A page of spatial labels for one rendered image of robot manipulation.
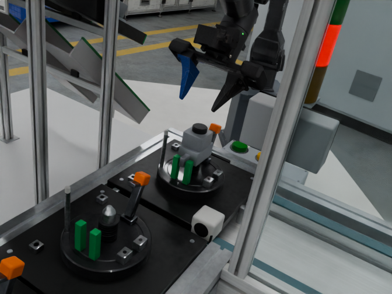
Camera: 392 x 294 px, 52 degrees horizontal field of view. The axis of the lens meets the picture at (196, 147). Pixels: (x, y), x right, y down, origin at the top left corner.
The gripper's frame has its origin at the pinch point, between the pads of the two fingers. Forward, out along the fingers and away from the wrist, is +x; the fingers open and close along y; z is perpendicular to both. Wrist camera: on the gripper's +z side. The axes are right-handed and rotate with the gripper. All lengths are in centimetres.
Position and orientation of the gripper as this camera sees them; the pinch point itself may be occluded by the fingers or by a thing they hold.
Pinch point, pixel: (204, 88)
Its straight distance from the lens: 73.9
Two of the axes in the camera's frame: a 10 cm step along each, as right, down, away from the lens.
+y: 8.4, 3.7, -3.9
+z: -3.0, -2.6, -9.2
